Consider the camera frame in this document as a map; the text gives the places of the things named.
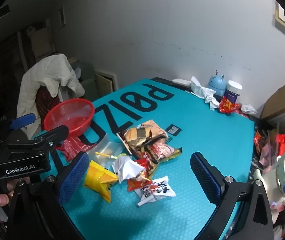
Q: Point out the white-lid purple jar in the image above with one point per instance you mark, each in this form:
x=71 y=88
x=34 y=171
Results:
x=232 y=92

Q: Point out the teal foam mat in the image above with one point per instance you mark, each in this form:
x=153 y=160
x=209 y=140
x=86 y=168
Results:
x=207 y=135

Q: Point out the white quilted jacket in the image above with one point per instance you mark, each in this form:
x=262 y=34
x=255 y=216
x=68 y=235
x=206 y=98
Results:
x=45 y=72

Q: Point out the yellow snack packet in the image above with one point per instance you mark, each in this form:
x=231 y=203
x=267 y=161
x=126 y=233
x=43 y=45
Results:
x=98 y=180

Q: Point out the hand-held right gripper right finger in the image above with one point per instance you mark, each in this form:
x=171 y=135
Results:
x=205 y=180

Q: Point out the red gold candy wrapper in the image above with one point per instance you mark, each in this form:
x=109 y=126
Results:
x=227 y=105

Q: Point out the crumpled white paper wrapper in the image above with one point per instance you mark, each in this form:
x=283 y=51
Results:
x=127 y=167

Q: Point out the red cartoon candy packet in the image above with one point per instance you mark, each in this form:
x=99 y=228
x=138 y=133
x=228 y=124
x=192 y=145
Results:
x=137 y=181

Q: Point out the cardboard box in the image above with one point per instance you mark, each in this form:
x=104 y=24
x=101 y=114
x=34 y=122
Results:
x=282 y=100

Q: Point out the beige wall hatch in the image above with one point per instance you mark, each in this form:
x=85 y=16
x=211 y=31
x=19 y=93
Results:
x=105 y=81

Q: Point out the white black-print snack packet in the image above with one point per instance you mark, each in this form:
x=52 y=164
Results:
x=161 y=188

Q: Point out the blue round gadget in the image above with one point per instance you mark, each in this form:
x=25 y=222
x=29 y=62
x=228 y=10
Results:
x=216 y=85

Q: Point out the white power strip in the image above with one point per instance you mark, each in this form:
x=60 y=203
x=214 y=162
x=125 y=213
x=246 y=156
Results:
x=181 y=81

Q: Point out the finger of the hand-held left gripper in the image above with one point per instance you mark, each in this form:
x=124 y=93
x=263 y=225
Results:
x=22 y=121
x=55 y=133

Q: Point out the clear zip bag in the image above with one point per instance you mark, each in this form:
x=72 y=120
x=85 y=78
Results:
x=110 y=147

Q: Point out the red plastic mesh basket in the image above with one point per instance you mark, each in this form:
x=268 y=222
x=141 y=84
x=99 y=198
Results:
x=57 y=120

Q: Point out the small black card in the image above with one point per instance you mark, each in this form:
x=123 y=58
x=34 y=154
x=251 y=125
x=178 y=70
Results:
x=173 y=130

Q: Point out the peach cake roll packet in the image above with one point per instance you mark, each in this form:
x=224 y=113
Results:
x=140 y=135

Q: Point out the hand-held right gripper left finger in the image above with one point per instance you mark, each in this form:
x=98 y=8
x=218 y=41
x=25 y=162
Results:
x=73 y=177

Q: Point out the plain red snack packet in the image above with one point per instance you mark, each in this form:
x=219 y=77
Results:
x=71 y=147

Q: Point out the yellow-stick lollipop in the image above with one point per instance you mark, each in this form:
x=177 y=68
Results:
x=102 y=154

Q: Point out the orange-red foil packet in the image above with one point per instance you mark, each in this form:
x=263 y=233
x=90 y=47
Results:
x=257 y=140

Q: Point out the red plaid scarf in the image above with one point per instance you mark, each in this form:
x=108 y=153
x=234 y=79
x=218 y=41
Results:
x=42 y=100

